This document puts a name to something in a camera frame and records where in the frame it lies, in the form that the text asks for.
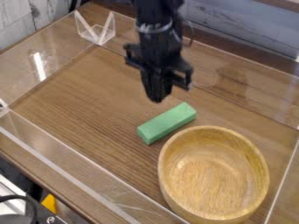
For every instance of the green rectangular block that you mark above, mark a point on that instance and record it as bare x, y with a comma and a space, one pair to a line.
166, 123

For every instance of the brown wooden bowl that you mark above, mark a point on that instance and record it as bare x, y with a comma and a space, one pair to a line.
213, 174

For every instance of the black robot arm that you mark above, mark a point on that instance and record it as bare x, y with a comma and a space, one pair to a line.
158, 14

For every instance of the clear acrylic front wall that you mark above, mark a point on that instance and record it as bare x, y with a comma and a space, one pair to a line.
91, 190

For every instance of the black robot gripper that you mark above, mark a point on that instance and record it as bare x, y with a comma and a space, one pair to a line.
157, 57

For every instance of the yellow sticker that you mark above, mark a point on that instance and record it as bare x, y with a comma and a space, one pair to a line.
50, 203

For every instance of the clear acrylic corner bracket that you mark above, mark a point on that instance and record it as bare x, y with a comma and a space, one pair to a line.
98, 34

